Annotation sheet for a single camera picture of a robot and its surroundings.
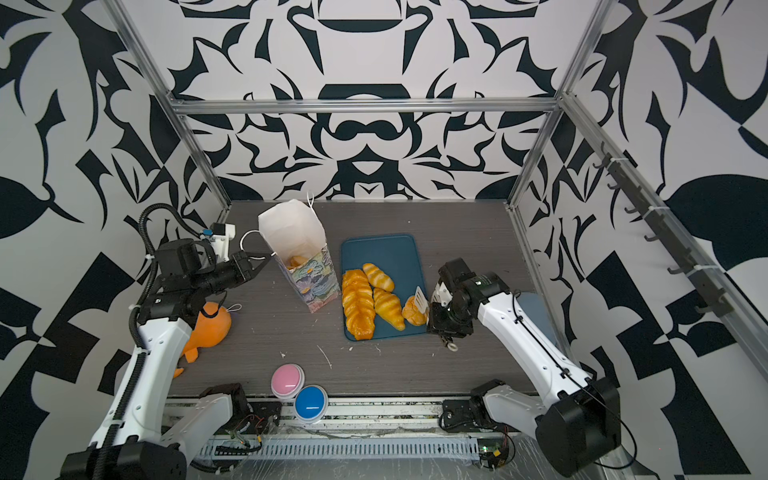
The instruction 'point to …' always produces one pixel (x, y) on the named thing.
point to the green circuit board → (493, 452)
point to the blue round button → (311, 403)
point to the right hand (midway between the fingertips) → (433, 328)
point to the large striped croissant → (388, 306)
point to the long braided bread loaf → (358, 304)
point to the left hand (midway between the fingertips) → (269, 252)
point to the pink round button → (287, 380)
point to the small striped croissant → (377, 278)
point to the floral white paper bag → (297, 238)
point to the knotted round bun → (412, 313)
